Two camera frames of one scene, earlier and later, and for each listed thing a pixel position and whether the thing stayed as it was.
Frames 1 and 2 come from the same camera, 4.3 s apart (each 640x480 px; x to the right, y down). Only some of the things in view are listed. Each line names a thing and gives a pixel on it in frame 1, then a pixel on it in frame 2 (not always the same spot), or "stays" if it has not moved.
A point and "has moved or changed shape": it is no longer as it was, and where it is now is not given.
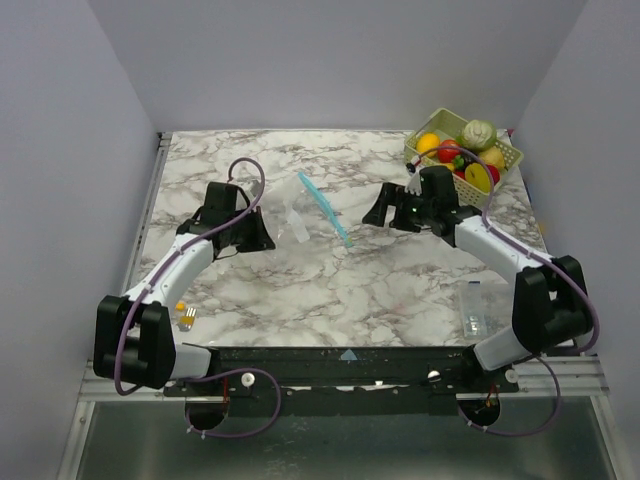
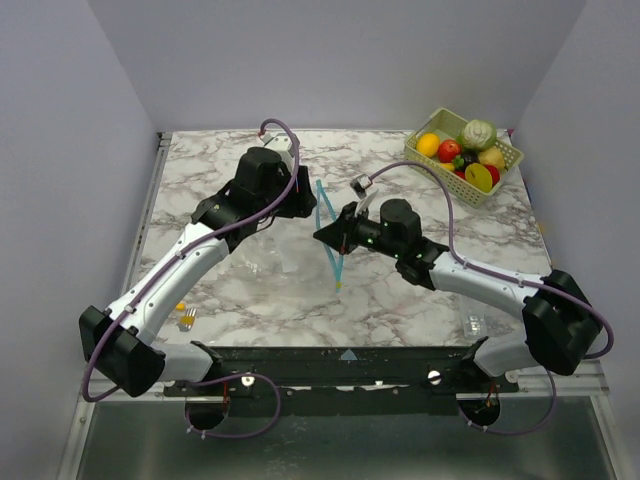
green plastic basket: x=446 y=126 stays
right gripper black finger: x=390 y=194 → x=340 y=235
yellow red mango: x=476 y=175 stays
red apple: x=447 y=155 stays
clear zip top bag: x=299 y=196 has moved or changed shape
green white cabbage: x=477 y=134 stays
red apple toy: x=494 y=172 stays
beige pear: x=493 y=156 stays
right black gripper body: x=400 y=209 → x=347 y=231
